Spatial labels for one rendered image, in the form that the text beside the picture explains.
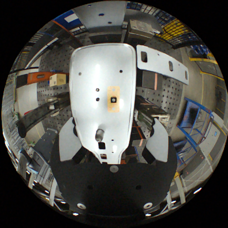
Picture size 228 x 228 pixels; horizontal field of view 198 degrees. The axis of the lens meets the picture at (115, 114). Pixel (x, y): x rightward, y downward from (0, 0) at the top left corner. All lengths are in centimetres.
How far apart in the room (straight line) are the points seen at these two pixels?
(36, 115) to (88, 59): 22
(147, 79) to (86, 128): 29
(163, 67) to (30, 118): 43
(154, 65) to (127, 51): 10
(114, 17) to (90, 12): 7
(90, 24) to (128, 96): 29
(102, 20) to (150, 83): 28
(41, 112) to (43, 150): 61
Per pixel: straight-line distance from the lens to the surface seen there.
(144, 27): 29
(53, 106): 25
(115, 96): 23
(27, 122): 22
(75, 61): 28
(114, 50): 26
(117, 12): 24
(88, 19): 26
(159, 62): 30
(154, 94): 62
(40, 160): 83
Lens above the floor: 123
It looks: 67 degrees down
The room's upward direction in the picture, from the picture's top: 177 degrees clockwise
